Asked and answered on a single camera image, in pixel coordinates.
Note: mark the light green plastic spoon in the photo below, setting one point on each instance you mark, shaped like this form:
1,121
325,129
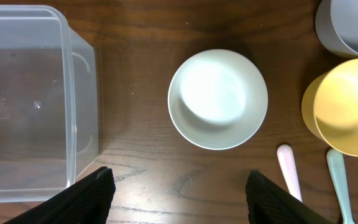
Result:
337,171

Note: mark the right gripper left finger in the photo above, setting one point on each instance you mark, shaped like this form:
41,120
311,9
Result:
86,202

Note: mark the clear plastic container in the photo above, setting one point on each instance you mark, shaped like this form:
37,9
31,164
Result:
48,103

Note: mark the pink plastic fork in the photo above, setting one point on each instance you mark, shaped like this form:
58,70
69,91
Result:
288,167

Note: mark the grey bowl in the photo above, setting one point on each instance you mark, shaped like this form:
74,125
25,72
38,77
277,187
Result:
336,25

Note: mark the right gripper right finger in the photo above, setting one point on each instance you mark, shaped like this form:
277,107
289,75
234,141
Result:
270,204

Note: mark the yellow bowl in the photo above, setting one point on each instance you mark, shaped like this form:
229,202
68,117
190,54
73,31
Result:
329,107

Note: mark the white bowl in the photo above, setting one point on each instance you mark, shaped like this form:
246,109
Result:
217,99

